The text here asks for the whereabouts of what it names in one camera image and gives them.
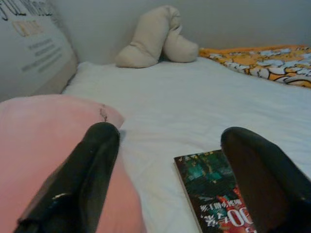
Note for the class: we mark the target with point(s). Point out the beige plush toy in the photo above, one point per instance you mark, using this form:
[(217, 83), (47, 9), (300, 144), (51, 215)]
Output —
[(145, 43)]

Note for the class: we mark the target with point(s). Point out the white quilted mattress pad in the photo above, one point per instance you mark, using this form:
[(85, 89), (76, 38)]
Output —
[(182, 102)]

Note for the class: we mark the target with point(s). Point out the pink rabbit print pillow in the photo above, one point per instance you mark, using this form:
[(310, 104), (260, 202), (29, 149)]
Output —
[(36, 133)]

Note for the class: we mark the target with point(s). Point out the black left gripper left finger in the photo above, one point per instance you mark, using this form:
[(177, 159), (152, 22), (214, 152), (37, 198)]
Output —
[(80, 184)]

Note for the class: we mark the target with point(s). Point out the yellow egg print blanket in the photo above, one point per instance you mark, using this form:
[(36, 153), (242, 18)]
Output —
[(267, 63)]

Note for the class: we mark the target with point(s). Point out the grey lettered pillow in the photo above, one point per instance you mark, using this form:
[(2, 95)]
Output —
[(31, 53)]

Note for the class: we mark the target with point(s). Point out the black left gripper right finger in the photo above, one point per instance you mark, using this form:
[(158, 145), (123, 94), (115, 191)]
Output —
[(267, 184)]

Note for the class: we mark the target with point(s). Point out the green red cover book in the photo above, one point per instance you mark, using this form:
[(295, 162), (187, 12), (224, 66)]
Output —
[(201, 184)]

